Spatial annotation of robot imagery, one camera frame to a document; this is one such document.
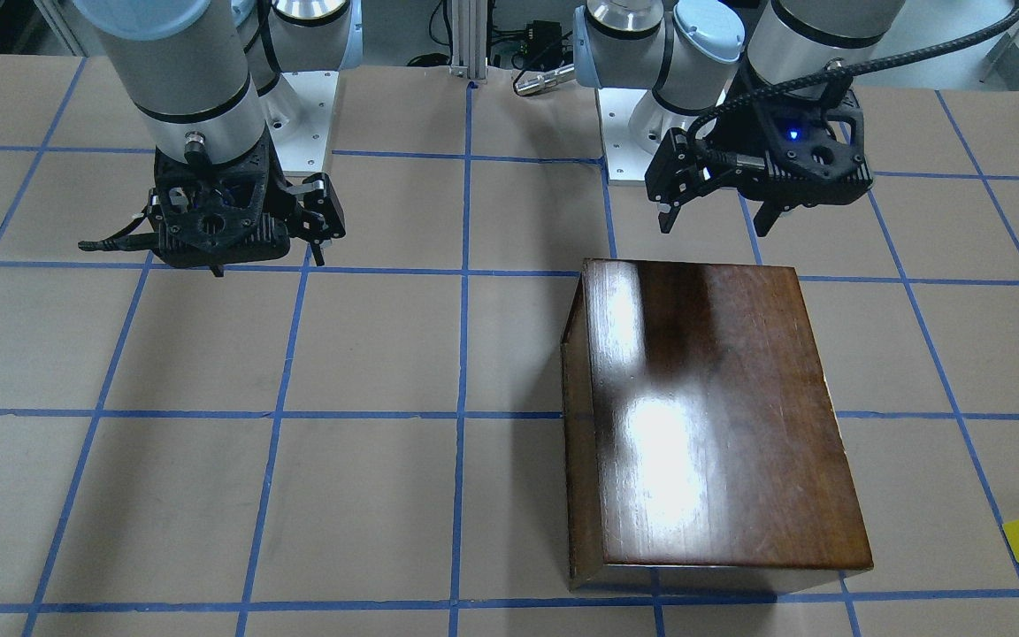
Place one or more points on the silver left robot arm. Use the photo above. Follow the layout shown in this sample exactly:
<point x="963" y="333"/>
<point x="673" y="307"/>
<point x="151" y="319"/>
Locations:
<point x="716" y="99"/>

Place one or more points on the aluminium frame post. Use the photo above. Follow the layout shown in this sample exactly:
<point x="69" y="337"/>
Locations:
<point x="469" y="38"/>

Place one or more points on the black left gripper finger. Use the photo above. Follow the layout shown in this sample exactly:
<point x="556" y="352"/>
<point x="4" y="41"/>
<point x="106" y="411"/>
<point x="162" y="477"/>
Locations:
<point x="666" y="214"/>
<point x="768" y="215"/>

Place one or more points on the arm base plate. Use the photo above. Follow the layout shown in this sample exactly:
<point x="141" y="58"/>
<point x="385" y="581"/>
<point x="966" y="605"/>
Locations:
<point x="299" y="111"/>
<point x="632" y="125"/>

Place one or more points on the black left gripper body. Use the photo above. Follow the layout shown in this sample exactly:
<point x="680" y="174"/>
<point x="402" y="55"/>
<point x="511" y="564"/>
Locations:
<point x="744" y="133"/>

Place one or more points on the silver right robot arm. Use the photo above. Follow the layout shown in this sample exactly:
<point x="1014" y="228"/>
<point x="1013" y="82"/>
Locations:
<point x="238" y="98"/>

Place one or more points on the dark wooden drawer cabinet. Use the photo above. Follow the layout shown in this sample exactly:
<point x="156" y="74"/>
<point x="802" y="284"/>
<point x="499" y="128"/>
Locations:
<point x="702" y="450"/>

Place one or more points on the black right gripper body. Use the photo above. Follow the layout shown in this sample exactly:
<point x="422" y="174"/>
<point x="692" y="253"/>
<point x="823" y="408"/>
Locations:
<point x="321" y="207"/>

